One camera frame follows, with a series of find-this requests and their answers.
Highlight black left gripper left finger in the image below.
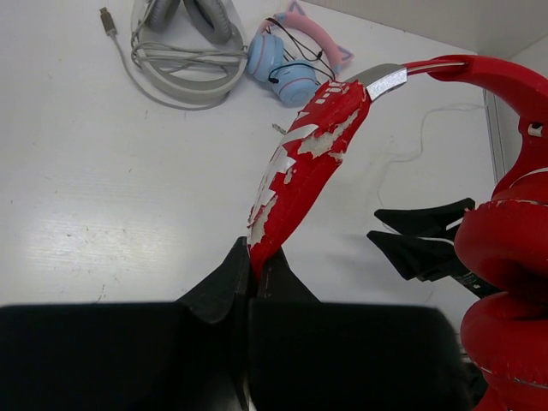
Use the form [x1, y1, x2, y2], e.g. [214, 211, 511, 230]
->
[1, 238, 250, 410]

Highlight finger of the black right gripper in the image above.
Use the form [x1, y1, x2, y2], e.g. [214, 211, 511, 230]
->
[374, 198, 475, 235]
[367, 230, 499, 295]

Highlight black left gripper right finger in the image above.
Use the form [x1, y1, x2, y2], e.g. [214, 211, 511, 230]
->
[247, 252, 473, 410]

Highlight red headphones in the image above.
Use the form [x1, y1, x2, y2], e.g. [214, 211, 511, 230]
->
[247, 55, 547, 410]

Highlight white headphone cable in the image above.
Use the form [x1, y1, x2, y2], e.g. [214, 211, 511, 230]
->
[376, 102, 487, 206]

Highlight blue pink cat-ear headphones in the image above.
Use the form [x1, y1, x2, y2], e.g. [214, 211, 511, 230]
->
[247, 1, 354, 106]

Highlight grey headphones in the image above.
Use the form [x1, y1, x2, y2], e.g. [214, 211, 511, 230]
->
[130, 1, 247, 110]

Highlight small silver plug piece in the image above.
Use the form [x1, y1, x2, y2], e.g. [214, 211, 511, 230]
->
[271, 123, 287, 135]

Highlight aluminium rail right side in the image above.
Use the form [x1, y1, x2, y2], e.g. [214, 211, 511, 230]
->
[484, 91, 521, 182]

